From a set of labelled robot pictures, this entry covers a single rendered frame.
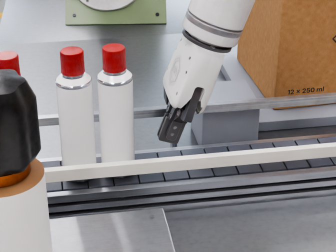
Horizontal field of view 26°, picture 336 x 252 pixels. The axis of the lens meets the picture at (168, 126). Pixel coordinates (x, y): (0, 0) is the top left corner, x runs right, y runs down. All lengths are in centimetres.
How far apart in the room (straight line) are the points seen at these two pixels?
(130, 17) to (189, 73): 81
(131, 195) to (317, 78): 46
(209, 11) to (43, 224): 38
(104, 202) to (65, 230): 11
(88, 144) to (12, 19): 86
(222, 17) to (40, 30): 86
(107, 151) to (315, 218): 33
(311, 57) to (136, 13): 61
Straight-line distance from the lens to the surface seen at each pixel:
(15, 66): 102
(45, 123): 112
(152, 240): 98
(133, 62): 160
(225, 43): 102
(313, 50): 135
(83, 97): 103
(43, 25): 183
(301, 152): 113
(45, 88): 151
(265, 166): 115
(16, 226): 78
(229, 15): 100
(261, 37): 141
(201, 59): 101
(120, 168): 108
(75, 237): 100
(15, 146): 73
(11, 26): 184
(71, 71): 102
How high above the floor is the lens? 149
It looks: 29 degrees down
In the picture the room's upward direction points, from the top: straight up
